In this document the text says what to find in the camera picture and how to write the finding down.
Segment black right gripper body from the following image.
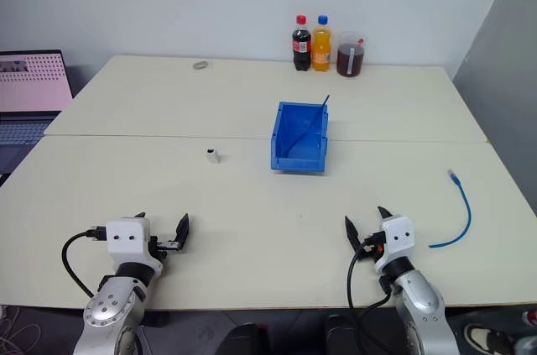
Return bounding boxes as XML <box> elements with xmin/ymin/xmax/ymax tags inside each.
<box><xmin>359</xmin><ymin>231</ymin><xmax>387</xmax><ymax>263</ymax></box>

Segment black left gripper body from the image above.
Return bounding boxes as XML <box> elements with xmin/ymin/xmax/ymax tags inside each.
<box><xmin>149</xmin><ymin>235</ymin><xmax>178</xmax><ymax>263</ymax></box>

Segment blue plastic storage bin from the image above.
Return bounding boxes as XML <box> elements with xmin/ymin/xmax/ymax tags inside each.
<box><xmin>269</xmin><ymin>100</ymin><xmax>330</xmax><ymax>174</ymax></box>

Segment thin blue strip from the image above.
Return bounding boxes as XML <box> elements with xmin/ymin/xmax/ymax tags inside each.
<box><xmin>284</xmin><ymin>93</ymin><xmax>331</xmax><ymax>159</ymax></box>

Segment dark rounded shape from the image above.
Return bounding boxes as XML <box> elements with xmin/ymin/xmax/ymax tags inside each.
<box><xmin>225</xmin><ymin>321</ymin><xmax>270</xmax><ymax>355</ymax></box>

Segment black and white shoe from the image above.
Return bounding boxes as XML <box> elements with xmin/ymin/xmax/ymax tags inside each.
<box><xmin>462</xmin><ymin>322</ymin><xmax>518</xmax><ymax>355</ymax></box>

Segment clear cup of dark liquid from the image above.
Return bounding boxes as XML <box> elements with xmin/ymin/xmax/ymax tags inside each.
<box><xmin>336</xmin><ymin>31</ymin><xmax>368</xmax><ymax>78</ymax></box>

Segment grey laptop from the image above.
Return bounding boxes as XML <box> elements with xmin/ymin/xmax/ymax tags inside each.
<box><xmin>0</xmin><ymin>50</ymin><xmax>76</xmax><ymax>176</ymax></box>

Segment orange soda bottle, blue cap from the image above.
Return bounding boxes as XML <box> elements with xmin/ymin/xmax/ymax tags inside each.
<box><xmin>310</xmin><ymin>14</ymin><xmax>333</xmax><ymax>73</ymax></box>

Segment cola bottle with red cap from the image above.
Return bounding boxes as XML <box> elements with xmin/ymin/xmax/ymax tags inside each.
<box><xmin>290</xmin><ymin>14</ymin><xmax>313</xmax><ymax>72</ymax></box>

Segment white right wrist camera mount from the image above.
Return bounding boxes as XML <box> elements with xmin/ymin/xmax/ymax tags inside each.
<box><xmin>373</xmin><ymin>215</ymin><xmax>417</xmax><ymax>274</ymax></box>

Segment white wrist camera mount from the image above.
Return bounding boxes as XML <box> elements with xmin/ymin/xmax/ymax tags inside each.
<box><xmin>373</xmin><ymin>215</ymin><xmax>417</xmax><ymax>274</ymax></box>
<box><xmin>105</xmin><ymin>217</ymin><xmax>164</xmax><ymax>274</ymax></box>

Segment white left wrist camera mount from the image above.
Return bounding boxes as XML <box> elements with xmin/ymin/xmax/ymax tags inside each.
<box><xmin>105</xmin><ymin>217</ymin><xmax>164</xmax><ymax>274</ymax></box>

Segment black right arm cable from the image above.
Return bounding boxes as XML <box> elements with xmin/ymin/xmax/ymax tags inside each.
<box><xmin>346</xmin><ymin>233</ymin><xmax>396</xmax><ymax>355</ymax></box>

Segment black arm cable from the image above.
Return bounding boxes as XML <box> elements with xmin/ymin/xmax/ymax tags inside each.
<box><xmin>346</xmin><ymin>233</ymin><xmax>396</xmax><ymax>355</ymax></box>
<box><xmin>61</xmin><ymin>226</ymin><xmax>108</xmax><ymax>300</ymax></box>

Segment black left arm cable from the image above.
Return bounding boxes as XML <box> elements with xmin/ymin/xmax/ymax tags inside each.
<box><xmin>61</xmin><ymin>226</ymin><xmax>108</xmax><ymax>300</ymax></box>

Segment blue Ethernet cable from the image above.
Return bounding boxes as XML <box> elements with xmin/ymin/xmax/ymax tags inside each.
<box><xmin>428</xmin><ymin>169</ymin><xmax>472</xmax><ymax>249</ymax></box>

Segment white floor cables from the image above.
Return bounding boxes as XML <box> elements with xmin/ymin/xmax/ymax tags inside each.
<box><xmin>0</xmin><ymin>303</ymin><xmax>44</xmax><ymax>355</ymax></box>

